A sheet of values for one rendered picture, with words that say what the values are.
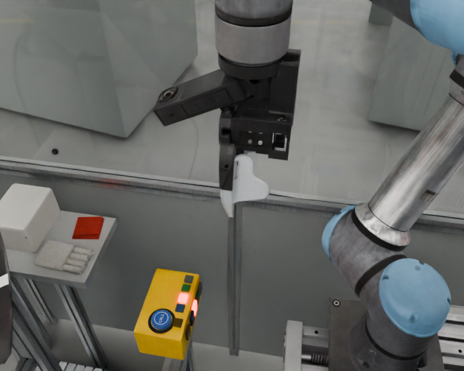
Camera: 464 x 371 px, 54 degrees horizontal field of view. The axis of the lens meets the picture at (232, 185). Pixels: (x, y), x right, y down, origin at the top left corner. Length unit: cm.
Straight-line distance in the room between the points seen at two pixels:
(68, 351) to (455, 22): 207
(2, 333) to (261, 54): 52
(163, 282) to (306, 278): 66
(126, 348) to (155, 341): 120
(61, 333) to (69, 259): 97
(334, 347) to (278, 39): 69
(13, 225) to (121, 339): 99
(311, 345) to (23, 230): 81
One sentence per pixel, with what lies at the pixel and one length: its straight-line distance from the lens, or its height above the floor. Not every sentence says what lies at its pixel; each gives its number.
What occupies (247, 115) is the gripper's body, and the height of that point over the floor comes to 162.
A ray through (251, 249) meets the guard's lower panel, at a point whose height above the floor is 75.
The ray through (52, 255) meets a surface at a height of 88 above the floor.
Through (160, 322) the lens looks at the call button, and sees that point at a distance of 95.
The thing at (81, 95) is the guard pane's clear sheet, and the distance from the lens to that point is 123.
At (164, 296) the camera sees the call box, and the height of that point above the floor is 107.
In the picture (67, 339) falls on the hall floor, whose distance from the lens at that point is 226.
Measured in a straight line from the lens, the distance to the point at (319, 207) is 127.
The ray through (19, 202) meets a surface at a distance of 143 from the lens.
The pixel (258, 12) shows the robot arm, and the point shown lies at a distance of 44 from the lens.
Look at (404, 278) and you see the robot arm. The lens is 83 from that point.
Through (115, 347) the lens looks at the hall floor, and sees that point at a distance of 219.
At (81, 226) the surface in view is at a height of 88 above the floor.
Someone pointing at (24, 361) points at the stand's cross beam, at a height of 58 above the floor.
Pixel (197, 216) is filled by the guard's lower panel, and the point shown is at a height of 88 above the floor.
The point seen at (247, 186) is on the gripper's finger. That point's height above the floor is 153.
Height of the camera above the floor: 191
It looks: 44 degrees down
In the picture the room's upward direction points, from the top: straight up
